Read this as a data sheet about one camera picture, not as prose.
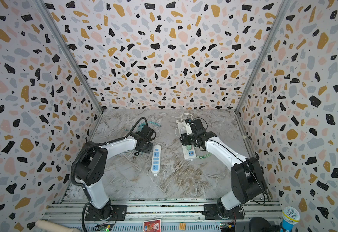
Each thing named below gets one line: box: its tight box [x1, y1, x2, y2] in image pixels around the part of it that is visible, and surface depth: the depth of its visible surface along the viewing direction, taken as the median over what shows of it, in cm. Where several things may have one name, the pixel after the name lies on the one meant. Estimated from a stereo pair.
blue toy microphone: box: [280, 206, 301, 232], surface depth 53 cm
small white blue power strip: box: [151, 145, 162, 176], surface depth 92 cm
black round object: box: [248, 216, 271, 232], surface depth 73 cm
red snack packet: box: [142, 218, 162, 232], surface depth 70 cm
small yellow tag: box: [179, 222, 186, 231], surface depth 71 cm
